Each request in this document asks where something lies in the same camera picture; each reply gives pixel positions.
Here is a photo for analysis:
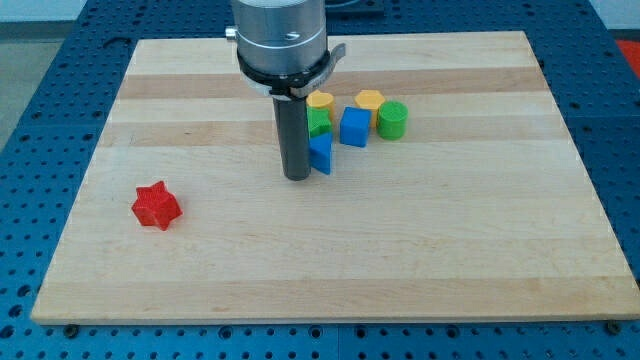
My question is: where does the yellow cylinder block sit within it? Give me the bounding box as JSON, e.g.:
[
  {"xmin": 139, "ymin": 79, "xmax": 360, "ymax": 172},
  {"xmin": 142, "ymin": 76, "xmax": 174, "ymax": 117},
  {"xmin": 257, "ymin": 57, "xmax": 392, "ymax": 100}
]
[{"xmin": 306, "ymin": 90, "xmax": 335, "ymax": 121}]

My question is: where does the red star block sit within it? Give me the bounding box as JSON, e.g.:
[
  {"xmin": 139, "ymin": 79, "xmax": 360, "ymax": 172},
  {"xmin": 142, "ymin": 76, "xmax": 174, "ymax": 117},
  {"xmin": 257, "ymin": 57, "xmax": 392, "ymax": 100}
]
[{"xmin": 131, "ymin": 181, "xmax": 183, "ymax": 231}]

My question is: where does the blue triangle block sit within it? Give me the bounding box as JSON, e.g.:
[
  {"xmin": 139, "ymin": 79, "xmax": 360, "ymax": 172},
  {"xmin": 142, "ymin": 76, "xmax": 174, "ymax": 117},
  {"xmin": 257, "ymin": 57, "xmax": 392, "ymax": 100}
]
[{"xmin": 309, "ymin": 132, "xmax": 333, "ymax": 175}]

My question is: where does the yellow hexagon block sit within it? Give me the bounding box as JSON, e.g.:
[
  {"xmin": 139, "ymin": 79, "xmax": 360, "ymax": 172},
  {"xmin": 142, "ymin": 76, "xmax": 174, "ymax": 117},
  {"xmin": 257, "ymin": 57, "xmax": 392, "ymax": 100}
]
[{"xmin": 354, "ymin": 90, "xmax": 386, "ymax": 128}]

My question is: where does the blue cube block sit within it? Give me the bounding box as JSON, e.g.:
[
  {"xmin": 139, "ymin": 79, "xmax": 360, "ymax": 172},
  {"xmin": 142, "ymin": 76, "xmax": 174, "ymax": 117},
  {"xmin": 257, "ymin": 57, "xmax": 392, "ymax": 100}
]
[{"xmin": 340, "ymin": 107, "xmax": 371, "ymax": 148}]

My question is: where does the green cylinder block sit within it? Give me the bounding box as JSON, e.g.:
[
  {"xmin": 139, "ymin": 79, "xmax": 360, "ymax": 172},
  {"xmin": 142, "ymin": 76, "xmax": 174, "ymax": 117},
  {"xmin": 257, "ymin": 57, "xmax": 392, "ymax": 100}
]
[{"xmin": 377, "ymin": 101, "xmax": 409, "ymax": 140}]

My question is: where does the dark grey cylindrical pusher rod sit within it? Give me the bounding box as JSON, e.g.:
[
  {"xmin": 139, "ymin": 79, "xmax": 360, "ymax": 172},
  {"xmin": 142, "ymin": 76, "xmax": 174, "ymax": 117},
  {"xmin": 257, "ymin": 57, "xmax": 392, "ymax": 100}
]
[{"xmin": 273, "ymin": 98, "xmax": 311, "ymax": 181}]

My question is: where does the wooden board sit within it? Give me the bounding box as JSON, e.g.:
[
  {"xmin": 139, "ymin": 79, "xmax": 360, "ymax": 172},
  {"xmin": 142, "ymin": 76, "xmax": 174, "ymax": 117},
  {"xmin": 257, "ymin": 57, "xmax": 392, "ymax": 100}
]
[{"xmin": 31, "ymin": 31, "xmax": 639, "ymax": 325}]

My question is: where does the green star block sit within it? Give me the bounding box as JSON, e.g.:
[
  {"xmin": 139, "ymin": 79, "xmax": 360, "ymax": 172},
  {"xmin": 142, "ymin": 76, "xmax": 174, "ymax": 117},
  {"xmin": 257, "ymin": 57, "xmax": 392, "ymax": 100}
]
[{"xmin": 307, "ymin": 107, "xmax": 332, "ymax": 138}]

